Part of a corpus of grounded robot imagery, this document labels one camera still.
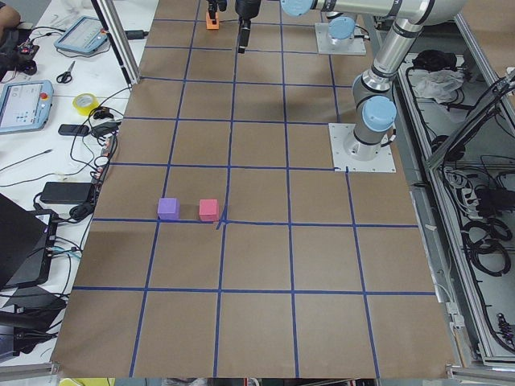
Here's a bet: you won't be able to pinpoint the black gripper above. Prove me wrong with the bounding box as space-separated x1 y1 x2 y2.
208 0 228 20
235 0 261 54

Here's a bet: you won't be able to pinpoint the orange foam cube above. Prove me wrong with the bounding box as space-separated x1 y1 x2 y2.
205 12 220 31

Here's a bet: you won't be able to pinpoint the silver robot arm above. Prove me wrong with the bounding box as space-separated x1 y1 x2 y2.
207 1 356 51
281 1 466 161

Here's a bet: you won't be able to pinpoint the black power adapter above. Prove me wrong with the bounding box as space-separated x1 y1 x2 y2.
125 30 149 40

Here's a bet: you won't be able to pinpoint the blue teach pendant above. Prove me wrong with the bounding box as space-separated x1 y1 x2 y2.
54 16 108 56
1 80 54 134

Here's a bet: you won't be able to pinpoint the yellow tape roll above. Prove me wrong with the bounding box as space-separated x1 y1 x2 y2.
72 92 100 117

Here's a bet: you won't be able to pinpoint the black phone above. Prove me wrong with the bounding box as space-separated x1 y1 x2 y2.
58 124 89 137

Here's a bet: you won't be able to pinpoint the pink foam cube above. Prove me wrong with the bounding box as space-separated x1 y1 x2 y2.
199 199 220 222

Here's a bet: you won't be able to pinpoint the purple foam cube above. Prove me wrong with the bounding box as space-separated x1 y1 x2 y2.
157 197 180 220

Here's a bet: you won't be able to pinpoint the black power brick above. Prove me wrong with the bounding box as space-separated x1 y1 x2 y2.
39 182 93 204

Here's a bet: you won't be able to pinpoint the black laptop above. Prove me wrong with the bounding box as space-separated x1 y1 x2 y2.
1 195 57 290

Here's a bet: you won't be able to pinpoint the aluminium frame post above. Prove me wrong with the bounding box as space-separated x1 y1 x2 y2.
91 0 140 87

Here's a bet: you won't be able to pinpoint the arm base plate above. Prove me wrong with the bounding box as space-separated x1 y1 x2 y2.
314 22 368 55
328 123 396 173

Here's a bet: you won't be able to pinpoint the black handled scissors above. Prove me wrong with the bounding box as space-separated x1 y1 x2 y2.
56 61 76 84

